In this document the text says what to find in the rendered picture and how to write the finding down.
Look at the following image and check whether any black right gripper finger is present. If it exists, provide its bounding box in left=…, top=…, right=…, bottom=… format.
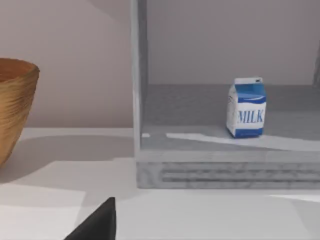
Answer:
left=63, top=196, right=117, bottom=240

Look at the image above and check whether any grey open cabinet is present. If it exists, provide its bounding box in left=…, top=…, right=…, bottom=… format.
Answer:
left=129, top=0, right=320, bottom=190

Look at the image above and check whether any brown woven basket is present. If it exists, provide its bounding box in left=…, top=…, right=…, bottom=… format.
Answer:
left=0, top=58, right=41, bottom=169

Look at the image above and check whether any blue and white milk carton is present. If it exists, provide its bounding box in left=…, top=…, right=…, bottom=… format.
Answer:
left=225, top=76, right=266, bottom=139

